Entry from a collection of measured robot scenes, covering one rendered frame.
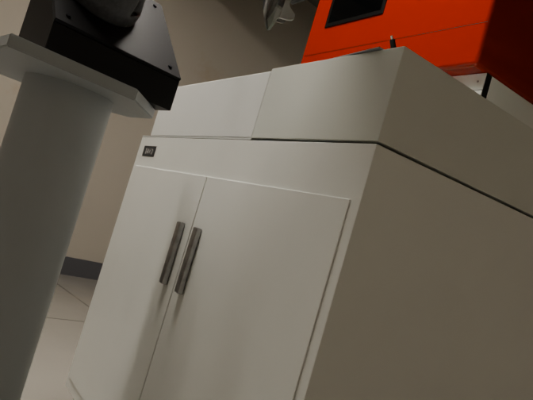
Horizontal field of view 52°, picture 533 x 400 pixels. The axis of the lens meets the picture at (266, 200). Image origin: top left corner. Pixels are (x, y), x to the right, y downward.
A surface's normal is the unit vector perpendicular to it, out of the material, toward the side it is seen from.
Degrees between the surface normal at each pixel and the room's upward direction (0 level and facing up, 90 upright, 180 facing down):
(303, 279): 90
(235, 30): 90
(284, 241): 90
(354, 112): 90
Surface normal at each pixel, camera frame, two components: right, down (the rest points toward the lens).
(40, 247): 0.69, 0.16
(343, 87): -0.79, -0.27
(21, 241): 0.39, 0.06
